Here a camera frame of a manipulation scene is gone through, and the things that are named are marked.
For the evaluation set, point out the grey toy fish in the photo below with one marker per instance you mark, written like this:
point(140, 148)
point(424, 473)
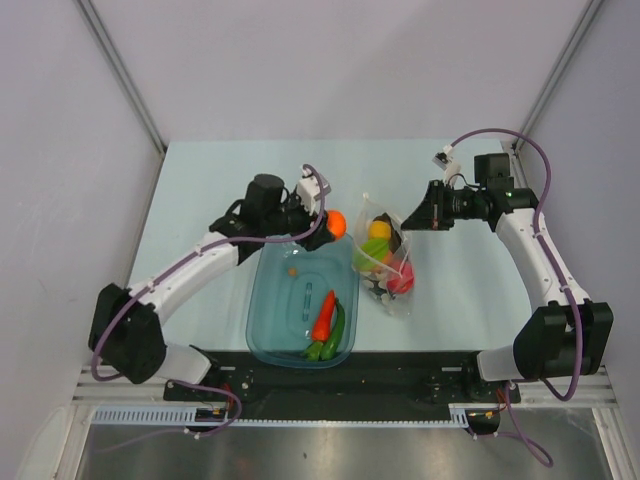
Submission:
point(395, 242)

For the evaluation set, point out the aluminium rail left side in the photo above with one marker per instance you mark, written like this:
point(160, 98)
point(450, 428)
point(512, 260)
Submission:
point(119, 391)

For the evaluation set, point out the red chili pepper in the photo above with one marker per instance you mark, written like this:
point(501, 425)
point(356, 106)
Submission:
point(322, 326)

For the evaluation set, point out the right aluminium frame post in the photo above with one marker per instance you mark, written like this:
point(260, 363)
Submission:
point(578, 35)

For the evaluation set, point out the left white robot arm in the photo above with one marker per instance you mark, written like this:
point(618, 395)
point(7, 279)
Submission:
point(126, 337)

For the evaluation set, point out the green cucumber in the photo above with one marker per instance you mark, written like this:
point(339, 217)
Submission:
point(331, 345)

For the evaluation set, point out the aluminium frame post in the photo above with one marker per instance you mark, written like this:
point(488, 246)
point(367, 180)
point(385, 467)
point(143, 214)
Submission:
point(578, 35)
point(115, 62)

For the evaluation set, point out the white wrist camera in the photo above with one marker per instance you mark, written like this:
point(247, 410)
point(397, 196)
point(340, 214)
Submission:
point(445, 161)
point(308, 189)

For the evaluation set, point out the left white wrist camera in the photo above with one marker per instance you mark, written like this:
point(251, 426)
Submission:
point(308, 189)

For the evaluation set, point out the left aluminium frame post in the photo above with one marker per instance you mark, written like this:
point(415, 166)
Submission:
point(115, 62)

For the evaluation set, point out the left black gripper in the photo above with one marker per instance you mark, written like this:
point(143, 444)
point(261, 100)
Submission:
point(306, 220)

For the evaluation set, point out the red apple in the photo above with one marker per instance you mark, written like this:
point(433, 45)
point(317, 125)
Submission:
point(402, 279)

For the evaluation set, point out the dark grape bunch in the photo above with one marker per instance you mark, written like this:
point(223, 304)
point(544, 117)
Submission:
point(383, 295)

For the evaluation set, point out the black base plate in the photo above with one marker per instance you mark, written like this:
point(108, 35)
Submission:
point(366, 386)

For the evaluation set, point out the green star fruit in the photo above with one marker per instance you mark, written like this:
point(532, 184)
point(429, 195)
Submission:
point(370, 254)

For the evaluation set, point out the clear zip top bag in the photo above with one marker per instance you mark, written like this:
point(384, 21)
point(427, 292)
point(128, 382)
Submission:
point(403, 304)

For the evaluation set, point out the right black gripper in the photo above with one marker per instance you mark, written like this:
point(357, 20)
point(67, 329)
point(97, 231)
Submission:
point(431, 213)

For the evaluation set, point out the blue transparent plastic bin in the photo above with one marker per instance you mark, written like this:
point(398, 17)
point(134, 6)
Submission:
point(283, 308)

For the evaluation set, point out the peach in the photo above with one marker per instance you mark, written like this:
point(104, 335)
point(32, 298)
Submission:
point(387, 258)

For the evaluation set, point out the white cable duct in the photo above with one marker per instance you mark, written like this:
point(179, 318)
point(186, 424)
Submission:
point(193, 417)

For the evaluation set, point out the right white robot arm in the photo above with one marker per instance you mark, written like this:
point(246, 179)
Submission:
point(567, 332)

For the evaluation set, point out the orange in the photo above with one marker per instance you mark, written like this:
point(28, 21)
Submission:
point(336, 224)

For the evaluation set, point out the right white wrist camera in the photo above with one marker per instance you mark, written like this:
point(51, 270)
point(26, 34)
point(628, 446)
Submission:
point(445, 161)

